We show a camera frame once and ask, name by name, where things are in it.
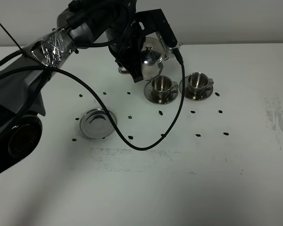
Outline left steel cup saucer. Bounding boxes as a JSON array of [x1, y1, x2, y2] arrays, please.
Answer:
[[144, 82, 178, 105]]

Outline steel cup saucer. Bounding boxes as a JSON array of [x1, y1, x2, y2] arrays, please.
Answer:
[[184, 76, 214, 101], [144, 82, 178, 105]]

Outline stainless steel teacup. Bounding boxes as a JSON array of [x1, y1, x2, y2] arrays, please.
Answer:
[[151, 75, 178, 98], [187, 72, 214, 94]]

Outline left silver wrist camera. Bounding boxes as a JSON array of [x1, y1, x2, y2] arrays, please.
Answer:
[[135, 9, 183, 64]]

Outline stainless steel teapot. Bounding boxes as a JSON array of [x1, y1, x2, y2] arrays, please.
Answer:
[[118, 37, 165, 81]]

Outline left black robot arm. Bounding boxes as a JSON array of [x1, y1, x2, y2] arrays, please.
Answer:
[[0, 0, 144, 173]]

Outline left stainless steel teacup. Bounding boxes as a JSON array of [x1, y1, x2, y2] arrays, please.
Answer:
[[151, 75, 178, 98]]

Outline right stainless steel teacup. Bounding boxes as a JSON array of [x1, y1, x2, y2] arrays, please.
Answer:
[[187, 72, 214, 94]]

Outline steel teapot saucer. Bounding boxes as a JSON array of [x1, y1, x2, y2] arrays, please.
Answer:
[[80, 108, 115, 139]]

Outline right steel cup saucer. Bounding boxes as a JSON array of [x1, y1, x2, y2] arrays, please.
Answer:
[[184, 76, 214, 101]]

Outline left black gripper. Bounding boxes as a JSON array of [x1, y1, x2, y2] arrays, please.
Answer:
[[107, 9, 143, 83]]

